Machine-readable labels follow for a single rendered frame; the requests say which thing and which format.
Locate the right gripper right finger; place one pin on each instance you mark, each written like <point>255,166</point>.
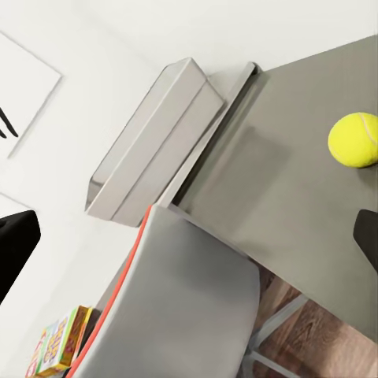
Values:
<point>366,235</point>

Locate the desk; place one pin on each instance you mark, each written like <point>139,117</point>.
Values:
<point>263,178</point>

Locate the tennis ball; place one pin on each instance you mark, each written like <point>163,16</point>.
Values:
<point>353,141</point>

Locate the swivel chair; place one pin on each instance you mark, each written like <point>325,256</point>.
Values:
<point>184,307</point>

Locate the board game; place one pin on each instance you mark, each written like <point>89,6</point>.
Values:
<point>59,344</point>

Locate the toy box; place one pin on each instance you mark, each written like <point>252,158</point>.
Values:
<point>155,142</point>

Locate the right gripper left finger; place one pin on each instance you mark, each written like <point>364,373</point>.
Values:
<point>19,235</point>

